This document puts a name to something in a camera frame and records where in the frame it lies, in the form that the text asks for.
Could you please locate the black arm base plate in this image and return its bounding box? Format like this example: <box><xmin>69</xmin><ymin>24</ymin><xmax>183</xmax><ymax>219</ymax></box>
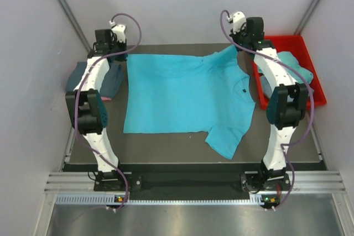
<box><xmin>125</xmin><ymin>172</ymin><xmax>290</xmax><ymax>201</ymax></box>

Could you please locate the bright blue t shirt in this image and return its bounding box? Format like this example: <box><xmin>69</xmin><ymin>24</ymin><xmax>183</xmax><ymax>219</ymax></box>
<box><xmin>123</xmin><ymin>46</ymin><xmax>256</xmax><ymax>159</ymax></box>

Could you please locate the aluminium frame rail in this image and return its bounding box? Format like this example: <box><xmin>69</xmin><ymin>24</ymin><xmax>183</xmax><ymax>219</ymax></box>
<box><xmin>44</xmin><ymin>171</ymin><xmax>346</xmax><ymax>193</ymax></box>

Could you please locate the grey slotted cable duct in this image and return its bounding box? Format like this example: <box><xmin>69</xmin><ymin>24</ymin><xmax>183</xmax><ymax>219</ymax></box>
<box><xmin>55</xmin><ymin>193</ymin><xmax>275</xmax><ymax>206</ymax></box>

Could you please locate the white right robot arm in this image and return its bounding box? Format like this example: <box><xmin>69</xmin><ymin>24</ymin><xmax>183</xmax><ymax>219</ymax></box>
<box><xmin>227</xmin><ymin>12</ymin><xmax>309</xmax><ymax>193</ymax></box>

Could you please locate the red plastic bin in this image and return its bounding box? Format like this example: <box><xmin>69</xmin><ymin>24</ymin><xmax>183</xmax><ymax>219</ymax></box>
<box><xmin>251</xmin><ymin>35</ymin><xmax>327</xmax><ymax>111</ymax></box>

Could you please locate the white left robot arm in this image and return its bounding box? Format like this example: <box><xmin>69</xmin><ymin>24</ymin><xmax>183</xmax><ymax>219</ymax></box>
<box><xmin>65</xmin><ymin>24</ymin><xmax>127</xmax><ymax>192</ymax></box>

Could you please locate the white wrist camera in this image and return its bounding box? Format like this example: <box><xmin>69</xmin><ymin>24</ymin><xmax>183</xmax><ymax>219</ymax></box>
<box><xmin>110</xmin><ymin>20</ymin><xmax>127</xmax><ymax>43</ymax></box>
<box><xmin>227</xmin><ymin>11</ymin><xmax>246</xmax><ymax>34</ymax></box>

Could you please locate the turquoise t shirt in bin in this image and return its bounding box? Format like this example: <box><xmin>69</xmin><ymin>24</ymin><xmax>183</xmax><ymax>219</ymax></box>
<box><xmin>278</xmin><ymin>51</ymin><xmax>314</xmax><ymax>84</ymax></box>

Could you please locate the grey-blue t shirt in bin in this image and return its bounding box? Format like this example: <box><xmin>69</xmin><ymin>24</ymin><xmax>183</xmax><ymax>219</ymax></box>
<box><xmin>260</xmin><ymin>75</ymin><xmax>314</xmax><ymax>102</ymax></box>

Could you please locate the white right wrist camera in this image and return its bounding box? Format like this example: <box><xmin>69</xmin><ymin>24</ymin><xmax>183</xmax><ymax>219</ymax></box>
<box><xmin>227</xmin><ymin>11</ymin><xmax>246</xmax><ymax>34</ymax></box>

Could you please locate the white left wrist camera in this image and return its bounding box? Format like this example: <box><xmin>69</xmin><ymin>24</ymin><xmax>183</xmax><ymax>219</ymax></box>
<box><xmin>110</xmin><ymin>20</ymin><xmax>127</xmax><ymax>43</ymax></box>

